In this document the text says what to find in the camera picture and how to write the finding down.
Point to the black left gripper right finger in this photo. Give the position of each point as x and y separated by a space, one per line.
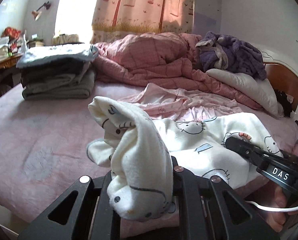
211 209

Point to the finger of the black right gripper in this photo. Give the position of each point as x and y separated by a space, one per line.
248 151

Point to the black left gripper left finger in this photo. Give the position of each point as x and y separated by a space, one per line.
80 212

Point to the white cartoon print pants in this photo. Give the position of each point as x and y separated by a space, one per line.
138 150

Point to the person's right hand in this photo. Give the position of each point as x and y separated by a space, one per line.
276 198

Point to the white pillow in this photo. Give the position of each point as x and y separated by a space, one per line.
258 90

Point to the wooden headboard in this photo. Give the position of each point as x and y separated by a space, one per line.
283 79

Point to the pink bed sheet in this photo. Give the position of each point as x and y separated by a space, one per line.
43 146

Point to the pink printed garment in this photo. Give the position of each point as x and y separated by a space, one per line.
181 105

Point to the purple fleece garment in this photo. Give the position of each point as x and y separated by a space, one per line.
225 52

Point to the pink checked quilt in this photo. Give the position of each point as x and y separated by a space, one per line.
168 60

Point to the stack of folded clothes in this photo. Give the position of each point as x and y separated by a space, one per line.
58 72

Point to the wooden desk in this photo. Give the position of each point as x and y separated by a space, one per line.
1 67

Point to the yellow patterned cushion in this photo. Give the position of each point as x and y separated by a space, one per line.
65 39

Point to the red snack bag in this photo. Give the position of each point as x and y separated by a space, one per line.
12 33

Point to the tree print curtain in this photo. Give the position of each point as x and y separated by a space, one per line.
114 19

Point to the wall lamp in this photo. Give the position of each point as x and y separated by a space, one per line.
37 13

